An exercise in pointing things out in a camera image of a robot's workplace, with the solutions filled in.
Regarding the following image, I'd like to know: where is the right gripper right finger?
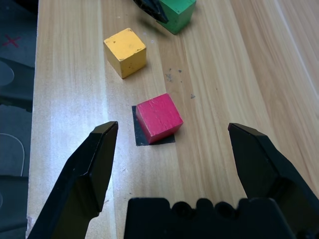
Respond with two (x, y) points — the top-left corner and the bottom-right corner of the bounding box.
(228, 122), (319, 239)

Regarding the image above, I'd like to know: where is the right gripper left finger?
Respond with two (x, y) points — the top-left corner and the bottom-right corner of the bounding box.
(27, 121), (119, 239)

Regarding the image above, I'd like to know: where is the red wooden block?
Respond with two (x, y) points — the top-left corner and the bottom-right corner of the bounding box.
(136, 93), (184, 144)

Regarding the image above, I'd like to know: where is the yellow wooden block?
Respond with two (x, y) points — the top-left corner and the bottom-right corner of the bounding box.
(103, 27), (147, 80)

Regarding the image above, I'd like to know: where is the green wooden block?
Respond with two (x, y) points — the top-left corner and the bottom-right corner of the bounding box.
(156, 0), (197, 35)

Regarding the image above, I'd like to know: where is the grey robot right foot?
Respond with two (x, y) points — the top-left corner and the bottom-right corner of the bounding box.
(0, 106), (32, 176)

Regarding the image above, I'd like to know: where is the grey robot foot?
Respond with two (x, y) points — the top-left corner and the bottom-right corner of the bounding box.
(0, 58), (15, 87)
(0, 106), (32, 176)

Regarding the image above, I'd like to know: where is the black square marker patch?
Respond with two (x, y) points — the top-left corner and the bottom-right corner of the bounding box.
(131, 105), (176, 146)

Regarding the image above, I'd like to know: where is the grey robot left foot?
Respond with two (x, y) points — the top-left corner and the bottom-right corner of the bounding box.
(0, 58), (15, 87)

